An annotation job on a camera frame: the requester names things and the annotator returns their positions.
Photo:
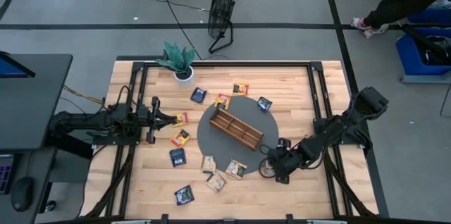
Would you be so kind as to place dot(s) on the black metal bar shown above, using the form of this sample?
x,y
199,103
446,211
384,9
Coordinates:
x,y
419,39

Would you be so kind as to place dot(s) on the black floor fan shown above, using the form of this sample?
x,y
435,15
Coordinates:
x,y
222,5

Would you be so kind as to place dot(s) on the black computer mouse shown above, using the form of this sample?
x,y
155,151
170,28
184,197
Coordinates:
x,y
22,194

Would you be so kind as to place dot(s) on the wooden tea organizer box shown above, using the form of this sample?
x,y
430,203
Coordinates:
x,y
234,129

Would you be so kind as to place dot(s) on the white plant pot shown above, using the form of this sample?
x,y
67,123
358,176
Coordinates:
x,y
186,81

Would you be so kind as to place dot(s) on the person's shoe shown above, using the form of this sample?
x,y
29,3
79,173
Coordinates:
x,y
377,30
357,23

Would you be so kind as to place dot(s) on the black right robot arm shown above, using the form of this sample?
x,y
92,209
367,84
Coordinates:
x,y
352,122

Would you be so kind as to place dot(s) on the blue-lit computer monitor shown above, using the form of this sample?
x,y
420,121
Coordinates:
x,y
10,69

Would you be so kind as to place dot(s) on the silver metal bracket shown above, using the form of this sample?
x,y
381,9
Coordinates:
x,y
326,222
132,222

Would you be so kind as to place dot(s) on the dark blue tea packet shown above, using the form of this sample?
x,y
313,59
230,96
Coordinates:
x,y
184,195
264,104
198,95
178,157

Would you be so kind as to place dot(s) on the black table clamp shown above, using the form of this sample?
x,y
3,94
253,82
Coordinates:
x,y
290,218
164,218

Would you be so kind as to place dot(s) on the black keyboard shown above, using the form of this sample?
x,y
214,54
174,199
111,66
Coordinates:
x,y
5,176

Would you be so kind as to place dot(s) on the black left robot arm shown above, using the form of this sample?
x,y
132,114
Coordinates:
x,y
105,120

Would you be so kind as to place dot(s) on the black desk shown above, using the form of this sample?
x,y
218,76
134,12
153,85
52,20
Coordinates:
x,y
35,104

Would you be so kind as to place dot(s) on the green artificial plant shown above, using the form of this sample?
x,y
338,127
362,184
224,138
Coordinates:
x,y
176,58

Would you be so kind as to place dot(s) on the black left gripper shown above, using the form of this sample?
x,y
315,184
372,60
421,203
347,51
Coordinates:
x,y
154,120

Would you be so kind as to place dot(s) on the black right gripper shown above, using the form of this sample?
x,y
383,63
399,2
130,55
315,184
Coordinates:
x,y
284,160

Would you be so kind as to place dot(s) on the orange tea packet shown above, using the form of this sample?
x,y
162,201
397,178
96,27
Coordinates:
x,y
180,138
182,119
240,89
222,101

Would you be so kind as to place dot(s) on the round grey woven placemat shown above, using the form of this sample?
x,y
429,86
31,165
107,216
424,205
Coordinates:
x,y
225,153

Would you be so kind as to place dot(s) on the blue storage bin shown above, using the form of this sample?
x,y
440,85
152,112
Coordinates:
x,y
433,16
408,58

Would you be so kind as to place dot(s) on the black caster wheel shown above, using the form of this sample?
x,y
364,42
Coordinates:
x,y
51,205

